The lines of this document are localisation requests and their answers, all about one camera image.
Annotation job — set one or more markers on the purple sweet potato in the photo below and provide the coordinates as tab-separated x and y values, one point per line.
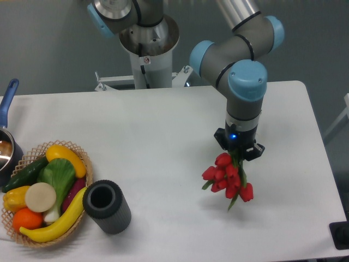
76	187

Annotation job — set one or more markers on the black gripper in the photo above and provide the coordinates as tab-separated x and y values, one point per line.
241	136

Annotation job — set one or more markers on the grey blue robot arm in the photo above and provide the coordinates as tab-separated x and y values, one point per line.
232	67

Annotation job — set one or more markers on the black device at edge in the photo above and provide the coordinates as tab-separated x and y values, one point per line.
339	233

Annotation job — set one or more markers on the blue handled saucepan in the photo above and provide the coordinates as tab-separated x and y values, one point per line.
11	152

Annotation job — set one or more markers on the dark grey ribbed vase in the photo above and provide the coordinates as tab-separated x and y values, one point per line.
105	203

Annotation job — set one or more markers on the green bok choy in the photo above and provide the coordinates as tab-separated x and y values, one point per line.
60	174

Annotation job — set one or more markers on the beige round slice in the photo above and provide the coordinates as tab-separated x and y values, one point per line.
40	197

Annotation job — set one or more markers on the woven wicker basket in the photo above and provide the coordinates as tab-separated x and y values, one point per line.
35	154

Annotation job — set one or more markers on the red tulip bouquet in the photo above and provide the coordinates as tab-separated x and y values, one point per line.
228	175

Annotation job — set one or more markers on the yellow bell pepper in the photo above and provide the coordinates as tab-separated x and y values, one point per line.
14	200

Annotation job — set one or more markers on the orange fruit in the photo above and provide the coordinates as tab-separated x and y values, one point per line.
28	219

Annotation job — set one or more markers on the yellow banana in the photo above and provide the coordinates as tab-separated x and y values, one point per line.
61	225

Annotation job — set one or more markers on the white frame at right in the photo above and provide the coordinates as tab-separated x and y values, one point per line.
337	125

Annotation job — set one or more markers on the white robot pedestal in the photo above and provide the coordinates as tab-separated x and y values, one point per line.
150	51

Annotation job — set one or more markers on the yellow squash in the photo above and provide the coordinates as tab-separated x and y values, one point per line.
60	151

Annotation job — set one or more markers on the green cucumber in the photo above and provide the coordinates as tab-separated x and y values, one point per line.
26	176

